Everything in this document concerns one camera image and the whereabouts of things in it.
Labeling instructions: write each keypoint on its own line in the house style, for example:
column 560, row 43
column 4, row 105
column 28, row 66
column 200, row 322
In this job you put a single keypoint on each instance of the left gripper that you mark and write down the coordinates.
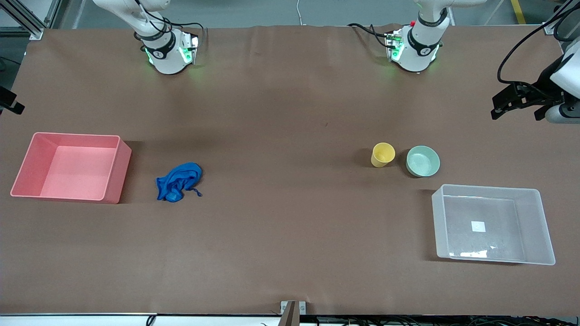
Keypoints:
column 543, row 84

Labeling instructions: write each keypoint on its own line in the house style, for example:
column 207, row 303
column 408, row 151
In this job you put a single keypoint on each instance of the mint green bowl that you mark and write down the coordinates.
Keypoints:
column 422, row 161

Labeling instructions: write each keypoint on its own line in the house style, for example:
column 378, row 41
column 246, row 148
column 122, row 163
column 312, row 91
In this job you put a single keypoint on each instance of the yellow plastic cup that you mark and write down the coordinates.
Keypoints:
column 383, row 155

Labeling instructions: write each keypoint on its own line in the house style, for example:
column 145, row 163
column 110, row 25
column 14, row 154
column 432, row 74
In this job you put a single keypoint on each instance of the blue cloth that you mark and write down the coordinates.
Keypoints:
column 179, row 181

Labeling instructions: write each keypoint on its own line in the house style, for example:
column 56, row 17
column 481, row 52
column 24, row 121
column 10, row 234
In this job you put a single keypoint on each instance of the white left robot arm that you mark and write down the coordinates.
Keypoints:
column 417, row 50

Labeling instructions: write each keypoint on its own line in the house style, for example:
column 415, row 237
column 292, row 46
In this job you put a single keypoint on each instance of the pink plastic bin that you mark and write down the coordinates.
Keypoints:
column 77, row 172

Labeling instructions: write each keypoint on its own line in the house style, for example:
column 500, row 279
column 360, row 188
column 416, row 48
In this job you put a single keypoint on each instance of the clear plastic bin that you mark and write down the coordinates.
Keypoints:
column 534, row 226

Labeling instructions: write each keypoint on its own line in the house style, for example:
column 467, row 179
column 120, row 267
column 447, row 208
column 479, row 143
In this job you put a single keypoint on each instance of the white sticker in clear bin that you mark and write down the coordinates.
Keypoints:
column 478, row 226

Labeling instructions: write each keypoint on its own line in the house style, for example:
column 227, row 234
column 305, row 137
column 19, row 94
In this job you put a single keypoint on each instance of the brown table cover sheet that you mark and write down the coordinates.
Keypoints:
column 290, row 203

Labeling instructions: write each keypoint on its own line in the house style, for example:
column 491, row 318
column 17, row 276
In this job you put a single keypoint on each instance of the aluminium frame profile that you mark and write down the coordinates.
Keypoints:
column 27, row 20
column 555, row 22

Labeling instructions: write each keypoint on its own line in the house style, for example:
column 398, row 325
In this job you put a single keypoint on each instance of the white table edge rail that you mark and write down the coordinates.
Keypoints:
column 90, row 320

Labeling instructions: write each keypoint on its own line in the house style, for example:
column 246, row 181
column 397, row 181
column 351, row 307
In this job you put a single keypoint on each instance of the grey metal bracket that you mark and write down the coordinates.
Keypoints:
column 285, row 308

